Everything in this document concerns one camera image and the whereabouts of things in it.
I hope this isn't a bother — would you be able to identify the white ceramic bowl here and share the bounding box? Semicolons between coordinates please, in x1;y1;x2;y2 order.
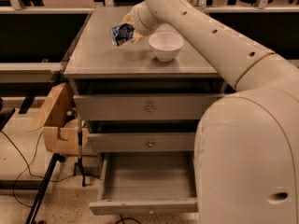
149;32;184;62

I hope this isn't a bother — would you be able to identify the black floor cable left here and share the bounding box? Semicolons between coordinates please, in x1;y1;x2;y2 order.
0;130;76;209

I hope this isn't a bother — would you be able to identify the black table leg frame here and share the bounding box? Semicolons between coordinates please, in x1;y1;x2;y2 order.
0;101;64;224

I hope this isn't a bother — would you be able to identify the black cable under drawer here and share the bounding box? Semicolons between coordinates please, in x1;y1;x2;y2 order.
114;214;143;224

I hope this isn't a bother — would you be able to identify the brown cardboard box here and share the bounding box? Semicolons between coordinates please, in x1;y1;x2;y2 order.
27;83;78;155

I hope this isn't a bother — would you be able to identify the black tripod stand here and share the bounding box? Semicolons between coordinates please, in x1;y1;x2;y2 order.
73;114;100;187

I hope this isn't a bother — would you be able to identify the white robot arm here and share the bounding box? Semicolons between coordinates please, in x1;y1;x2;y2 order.
129;0;299;224

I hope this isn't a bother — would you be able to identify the grey metal rail left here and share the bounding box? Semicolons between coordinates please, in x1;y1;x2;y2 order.
0;7;93;83

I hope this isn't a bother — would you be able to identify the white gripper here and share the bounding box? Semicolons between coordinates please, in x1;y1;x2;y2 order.
121;1;162;44

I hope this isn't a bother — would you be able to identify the top grey drawer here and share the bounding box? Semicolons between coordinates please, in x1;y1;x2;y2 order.
74;94;221;120

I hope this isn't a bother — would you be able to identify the grey drawer cabinet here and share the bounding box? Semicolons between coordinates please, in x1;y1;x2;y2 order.
64;6;236;161

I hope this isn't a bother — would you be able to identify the bottom grey drawer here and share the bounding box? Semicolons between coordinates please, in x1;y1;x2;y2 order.
89;151;197;216

